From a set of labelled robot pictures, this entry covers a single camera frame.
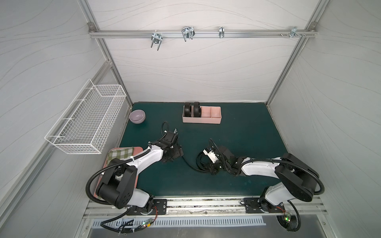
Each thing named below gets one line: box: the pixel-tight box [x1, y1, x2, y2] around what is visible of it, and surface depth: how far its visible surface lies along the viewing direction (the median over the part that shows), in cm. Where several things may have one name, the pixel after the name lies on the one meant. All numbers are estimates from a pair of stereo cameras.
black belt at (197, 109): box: [193, 101, 202, 118], surface depth 104 cm
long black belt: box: [184, 102, 192, 118], surface depth 104 cm
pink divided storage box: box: [182, 105, 222, 124], surface depth 113 cm
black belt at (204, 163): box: [181, 150, 216, 173], surface depth 87 cm
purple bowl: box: [128, 109, 146, 124], surface depth 109 cm
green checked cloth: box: [107, 146, 134, 167], surface depth 94 cm
